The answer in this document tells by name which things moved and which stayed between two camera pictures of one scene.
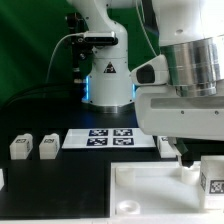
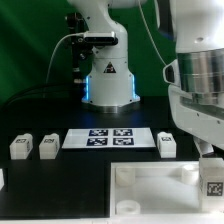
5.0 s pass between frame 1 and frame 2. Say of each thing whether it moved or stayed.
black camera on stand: stayed
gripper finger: moved
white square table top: stayed
